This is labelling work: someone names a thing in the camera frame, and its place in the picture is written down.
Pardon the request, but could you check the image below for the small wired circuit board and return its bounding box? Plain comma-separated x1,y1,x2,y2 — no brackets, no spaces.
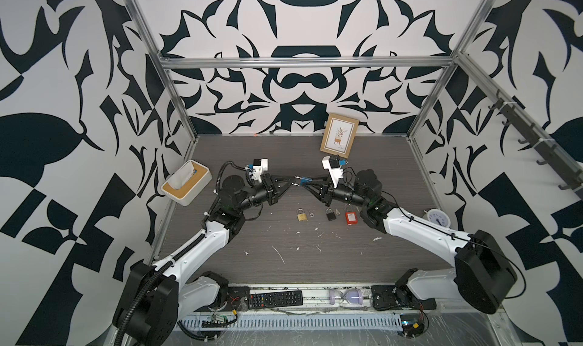
200,311,238,329

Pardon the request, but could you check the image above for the wooden picture frame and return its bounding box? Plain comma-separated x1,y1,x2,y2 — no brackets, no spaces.
320,113,360,159

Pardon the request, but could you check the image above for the purple hourglass timer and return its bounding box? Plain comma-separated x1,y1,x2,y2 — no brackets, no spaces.
328,288,364,306

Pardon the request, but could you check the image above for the white tissue box wooden lid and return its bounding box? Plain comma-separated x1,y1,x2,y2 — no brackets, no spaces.
161,160,212,206

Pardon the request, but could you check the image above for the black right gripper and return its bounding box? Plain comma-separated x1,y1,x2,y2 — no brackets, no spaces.
304,175,371,212

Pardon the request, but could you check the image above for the white alarm clock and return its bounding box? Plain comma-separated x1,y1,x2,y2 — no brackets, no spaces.
424,209,452,229

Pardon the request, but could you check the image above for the red padlock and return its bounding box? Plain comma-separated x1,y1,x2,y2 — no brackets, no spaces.
345,203,358,226

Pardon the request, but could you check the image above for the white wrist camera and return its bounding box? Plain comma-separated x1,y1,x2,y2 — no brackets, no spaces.
322,155,348,188
245,159,269,186

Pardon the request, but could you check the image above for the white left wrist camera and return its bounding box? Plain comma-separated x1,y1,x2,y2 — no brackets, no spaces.
245,159,269,186

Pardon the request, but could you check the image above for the blue padlock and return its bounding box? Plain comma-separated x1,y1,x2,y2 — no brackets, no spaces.
292,176,313,187

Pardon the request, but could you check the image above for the brass padlock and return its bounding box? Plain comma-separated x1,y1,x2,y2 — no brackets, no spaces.
297,208,308,222

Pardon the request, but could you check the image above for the black padlock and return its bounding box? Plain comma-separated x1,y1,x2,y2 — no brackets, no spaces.
325,208,337,222

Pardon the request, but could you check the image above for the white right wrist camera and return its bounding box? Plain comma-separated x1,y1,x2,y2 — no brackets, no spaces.
322,155,348,188

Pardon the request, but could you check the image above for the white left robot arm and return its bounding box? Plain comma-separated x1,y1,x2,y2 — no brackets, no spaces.
112,170,294,345

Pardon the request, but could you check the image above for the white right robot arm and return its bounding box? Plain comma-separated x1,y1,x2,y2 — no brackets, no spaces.
301,169,524,314

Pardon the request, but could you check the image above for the black remote control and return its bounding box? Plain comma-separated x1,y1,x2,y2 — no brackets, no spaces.
248,290,304,310

